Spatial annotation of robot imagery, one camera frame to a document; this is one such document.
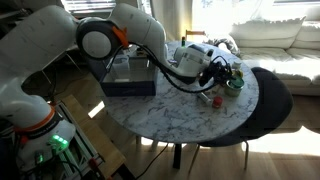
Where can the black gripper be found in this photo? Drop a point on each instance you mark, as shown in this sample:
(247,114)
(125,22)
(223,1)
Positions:
(219,72)

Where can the green plastic lid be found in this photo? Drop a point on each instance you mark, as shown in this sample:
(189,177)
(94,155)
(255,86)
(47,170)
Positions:
(237,83)

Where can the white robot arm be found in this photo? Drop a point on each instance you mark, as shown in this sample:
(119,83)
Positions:
(45,36)

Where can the green open tin can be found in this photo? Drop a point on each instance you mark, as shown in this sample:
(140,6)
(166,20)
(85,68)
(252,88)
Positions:
(228,90)

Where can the white plastic tube bottle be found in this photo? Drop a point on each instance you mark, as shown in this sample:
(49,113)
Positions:
(205,98)

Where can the green glass bottle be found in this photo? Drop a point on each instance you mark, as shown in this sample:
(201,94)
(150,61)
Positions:
(183,41)

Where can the small white jar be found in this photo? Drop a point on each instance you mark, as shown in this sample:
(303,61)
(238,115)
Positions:
(237,65)

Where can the red capped jar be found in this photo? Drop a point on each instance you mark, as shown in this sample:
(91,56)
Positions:
(217,102)

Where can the dark grey chair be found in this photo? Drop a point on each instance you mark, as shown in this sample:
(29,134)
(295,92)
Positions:
(275,103)

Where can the white sofa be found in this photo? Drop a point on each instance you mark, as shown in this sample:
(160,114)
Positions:
(290,48)

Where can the clear plastic tub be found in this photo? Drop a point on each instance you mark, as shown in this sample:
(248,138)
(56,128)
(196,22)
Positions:
(120,63)

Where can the wooden bench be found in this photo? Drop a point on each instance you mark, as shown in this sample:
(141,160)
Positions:
(105,159)

